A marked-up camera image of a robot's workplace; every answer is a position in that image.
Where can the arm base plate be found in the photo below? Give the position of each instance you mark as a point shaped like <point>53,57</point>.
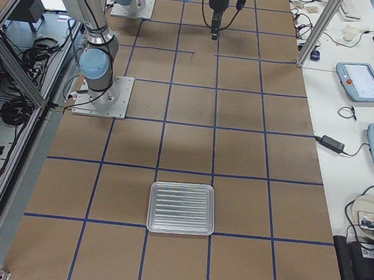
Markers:
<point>112,104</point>
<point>146,13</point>

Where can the black power adapter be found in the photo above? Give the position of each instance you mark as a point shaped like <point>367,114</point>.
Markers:
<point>330,143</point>

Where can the silver ribbed metal tray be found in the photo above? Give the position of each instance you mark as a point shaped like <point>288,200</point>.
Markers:
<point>181,208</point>

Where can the aluminium corner post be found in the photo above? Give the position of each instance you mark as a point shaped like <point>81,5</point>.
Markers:
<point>325,17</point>

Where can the upper teach pendant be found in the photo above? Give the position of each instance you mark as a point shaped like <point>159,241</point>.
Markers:
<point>357,80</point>

